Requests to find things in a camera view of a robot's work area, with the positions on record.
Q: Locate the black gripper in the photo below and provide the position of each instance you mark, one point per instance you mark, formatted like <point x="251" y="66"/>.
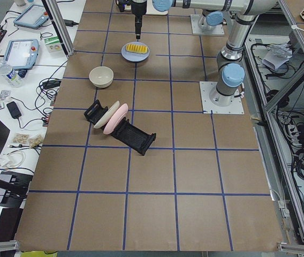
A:
<point x="138" y="8"/>

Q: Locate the yellow sliced bread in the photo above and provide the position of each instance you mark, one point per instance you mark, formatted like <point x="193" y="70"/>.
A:
<point x="136" y="48"/>

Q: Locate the blue plate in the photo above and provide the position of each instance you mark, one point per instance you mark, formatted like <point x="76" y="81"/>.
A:
<point x="132" y="57"/>

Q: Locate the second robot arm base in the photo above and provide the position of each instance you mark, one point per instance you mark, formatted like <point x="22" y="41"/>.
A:
<point x="209" y="19"/>

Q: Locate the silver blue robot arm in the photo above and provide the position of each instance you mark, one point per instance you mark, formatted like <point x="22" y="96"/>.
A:
<point x="247" y="13"/>

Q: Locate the cream plate in rack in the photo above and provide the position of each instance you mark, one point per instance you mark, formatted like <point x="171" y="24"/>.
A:
<point x="106" y="117"/>

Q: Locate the pink plate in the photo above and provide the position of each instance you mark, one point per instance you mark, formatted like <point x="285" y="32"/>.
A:
<point x="115" y="119"/>

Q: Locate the white rectangular tray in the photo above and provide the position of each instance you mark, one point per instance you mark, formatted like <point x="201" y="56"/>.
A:
<point x="152" y="11"/>

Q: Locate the cream ceramic bowl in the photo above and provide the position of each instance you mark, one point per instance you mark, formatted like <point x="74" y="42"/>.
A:
<point x="101" y="76"/>

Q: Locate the green white carton box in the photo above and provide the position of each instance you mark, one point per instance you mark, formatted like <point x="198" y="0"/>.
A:
<point x="53" y="44"/>

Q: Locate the upper blue teach pendant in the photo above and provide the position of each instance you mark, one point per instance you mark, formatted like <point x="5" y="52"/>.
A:
<point x="33" y="17"/>

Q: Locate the blue teach pendant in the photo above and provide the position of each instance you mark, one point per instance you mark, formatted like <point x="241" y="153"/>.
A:
<point x="33" y="17"/>
<point x="22" y="54"/>

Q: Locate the black dish rack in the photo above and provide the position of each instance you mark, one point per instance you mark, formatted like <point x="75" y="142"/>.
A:
<point x="125" y="132"/>

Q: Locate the lower blue teach pendant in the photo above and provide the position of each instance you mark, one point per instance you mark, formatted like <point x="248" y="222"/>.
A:
<point x="22" y="54"/>

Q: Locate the clear water bottle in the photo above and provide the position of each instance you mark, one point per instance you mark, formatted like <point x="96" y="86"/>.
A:
<point x="10" y="74"/>

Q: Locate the black phone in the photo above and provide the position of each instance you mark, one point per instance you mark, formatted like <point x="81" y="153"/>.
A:
<point x="13" y="110"/>

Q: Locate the aluminium frame post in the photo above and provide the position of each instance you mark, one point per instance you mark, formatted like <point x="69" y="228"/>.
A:
<point x="58" y="23"/>

